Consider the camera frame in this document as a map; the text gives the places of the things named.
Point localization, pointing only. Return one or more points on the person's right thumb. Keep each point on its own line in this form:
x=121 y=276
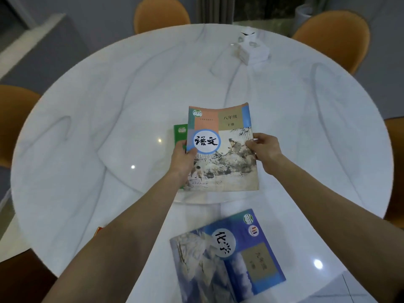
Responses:
x=253 y=144

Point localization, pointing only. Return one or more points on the red book corner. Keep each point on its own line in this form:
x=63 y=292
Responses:
x=98 y=231

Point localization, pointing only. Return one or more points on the person's left forearm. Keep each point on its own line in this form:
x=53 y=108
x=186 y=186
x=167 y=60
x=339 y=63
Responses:
x=120 y=239

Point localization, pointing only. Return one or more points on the white tissue box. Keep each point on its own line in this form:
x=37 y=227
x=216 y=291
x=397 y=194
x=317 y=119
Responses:
x=252 y=48

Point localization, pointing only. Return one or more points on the white round bin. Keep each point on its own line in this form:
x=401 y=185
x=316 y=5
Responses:
x=301 y=18

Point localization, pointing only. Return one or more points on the grey curtain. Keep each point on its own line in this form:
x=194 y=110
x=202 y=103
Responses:
x=215 y=9

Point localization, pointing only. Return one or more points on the person's right hand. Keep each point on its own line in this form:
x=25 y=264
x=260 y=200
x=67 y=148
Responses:
x=268 y=153

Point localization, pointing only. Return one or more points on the orange chair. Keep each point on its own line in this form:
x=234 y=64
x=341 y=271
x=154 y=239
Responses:
x=334 y=39
x=396 y=173
x=161 y=14
x=22 y=277
x=14 y=123

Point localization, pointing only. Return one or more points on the person's left hand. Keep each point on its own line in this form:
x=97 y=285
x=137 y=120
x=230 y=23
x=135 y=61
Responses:
x=180 y=164

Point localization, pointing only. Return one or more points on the blue textbook with cloud cover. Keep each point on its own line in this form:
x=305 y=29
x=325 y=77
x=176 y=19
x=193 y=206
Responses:
x=227 y=261

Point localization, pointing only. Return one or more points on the green book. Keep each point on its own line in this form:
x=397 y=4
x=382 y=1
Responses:
x=180 y=132

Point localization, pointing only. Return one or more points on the person's right forearm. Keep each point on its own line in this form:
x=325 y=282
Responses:
x=341 y=224

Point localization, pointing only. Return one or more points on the person's left thumb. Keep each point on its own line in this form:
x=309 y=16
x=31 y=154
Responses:
x=191 y=154

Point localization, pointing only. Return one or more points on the textbook with ink painting cover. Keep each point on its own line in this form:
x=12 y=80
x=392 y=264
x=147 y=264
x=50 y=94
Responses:
x=227 y=154

